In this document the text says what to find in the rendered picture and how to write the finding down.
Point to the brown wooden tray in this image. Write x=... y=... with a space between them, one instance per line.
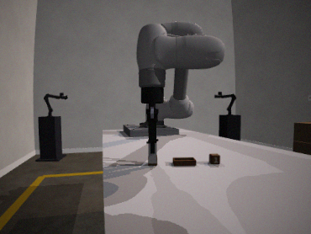
x=184 y=161

